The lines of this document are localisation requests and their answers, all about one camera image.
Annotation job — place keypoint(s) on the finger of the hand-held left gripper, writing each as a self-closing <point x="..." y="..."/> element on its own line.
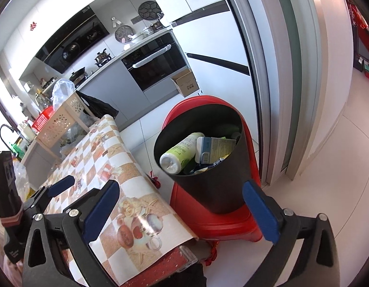
<point x="62" y="184"/>
<point x="83" y="200"/>

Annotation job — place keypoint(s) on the cardboard box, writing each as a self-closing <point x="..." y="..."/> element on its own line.
<point x="186" y="85"/>

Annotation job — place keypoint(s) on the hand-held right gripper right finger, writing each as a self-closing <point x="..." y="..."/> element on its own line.
<point x="262" y="209"/>

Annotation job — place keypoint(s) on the red paper wall sticker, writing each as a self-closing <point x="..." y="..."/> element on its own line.
<point x="33" y="26"/>

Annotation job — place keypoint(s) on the dark rounded object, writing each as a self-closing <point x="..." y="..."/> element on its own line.
<point x="202" y="275"/>

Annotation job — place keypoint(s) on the grey sliding door frame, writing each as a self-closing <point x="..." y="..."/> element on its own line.
<point x="277" y="65"/>

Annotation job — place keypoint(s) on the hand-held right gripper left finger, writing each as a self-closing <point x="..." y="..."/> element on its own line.
<point x="102" y="206"/>

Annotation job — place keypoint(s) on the black pot on stove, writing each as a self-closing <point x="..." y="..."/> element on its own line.
<point x="101" y="56"/>

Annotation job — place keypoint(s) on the beige plastic rack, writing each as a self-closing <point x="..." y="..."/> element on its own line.
<point x="59" y="122"/>

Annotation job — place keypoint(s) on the red tassel ornament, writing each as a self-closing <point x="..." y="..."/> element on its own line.
<point x="210" y="254"/>
<point x="155" y="181"/>

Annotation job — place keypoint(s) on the white refrigerator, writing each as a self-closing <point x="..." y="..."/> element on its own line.
<point x="214" y="36"/>

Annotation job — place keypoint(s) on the steel pot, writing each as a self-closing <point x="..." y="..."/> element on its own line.
<point x="154" y="27"/>

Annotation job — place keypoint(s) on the white upper cabinets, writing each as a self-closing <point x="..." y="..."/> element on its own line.
<point x="53" y="3"/>

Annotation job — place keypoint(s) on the white and green bottle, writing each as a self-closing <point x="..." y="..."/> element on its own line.
<point x="180" y="152"/>

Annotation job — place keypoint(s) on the black trash bin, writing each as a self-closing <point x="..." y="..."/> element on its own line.
<point x="208" y="191"/>

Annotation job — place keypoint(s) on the red plastic stool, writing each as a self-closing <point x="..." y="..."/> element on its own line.
<point x="187" y="206"/>

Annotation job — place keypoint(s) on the red gift bag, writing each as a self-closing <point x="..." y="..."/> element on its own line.
<point x="363" y="36"/>

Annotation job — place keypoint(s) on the red gift box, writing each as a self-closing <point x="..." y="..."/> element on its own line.
<point x="365" y="70"/>

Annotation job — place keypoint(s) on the black built-in oven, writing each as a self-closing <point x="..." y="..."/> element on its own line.
<point x="154" y="65"/>

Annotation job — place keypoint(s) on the black range hood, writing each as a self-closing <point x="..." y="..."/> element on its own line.
<point x="74" y="44"/>

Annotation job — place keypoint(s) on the black frying pan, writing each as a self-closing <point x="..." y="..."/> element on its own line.
<point x="79" y="75"/>

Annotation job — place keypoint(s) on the black bag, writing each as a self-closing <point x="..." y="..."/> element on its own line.
<point x="98" y="104"/>

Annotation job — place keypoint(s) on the crinkled clear plastic bag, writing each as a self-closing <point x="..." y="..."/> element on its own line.
<point x="21" y="173"/>

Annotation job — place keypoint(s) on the grey round tray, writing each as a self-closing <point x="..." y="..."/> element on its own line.
<point x="124" y="33"/>

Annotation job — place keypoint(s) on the green and white carton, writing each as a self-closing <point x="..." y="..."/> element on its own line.
<point x="216" y="148"/>

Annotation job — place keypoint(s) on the red plastic basket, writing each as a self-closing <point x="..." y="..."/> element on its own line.
<point x="42" y="119"/>

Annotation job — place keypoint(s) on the black kitchen faucet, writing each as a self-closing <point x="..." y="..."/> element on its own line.
<point x="1" y="134"/>

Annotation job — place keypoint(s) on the grey kitchen counter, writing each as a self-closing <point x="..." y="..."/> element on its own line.
<point x="118" y="95"/>

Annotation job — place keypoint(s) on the silver wall hook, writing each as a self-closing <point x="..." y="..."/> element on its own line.
<point x="115" y="22"/>

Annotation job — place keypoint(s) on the dark round divided tray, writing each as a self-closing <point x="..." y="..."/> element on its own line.
<point x="148" y="10"/>

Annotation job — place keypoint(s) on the white pot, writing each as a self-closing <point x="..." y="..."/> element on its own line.
<point x="139" y="37"/>

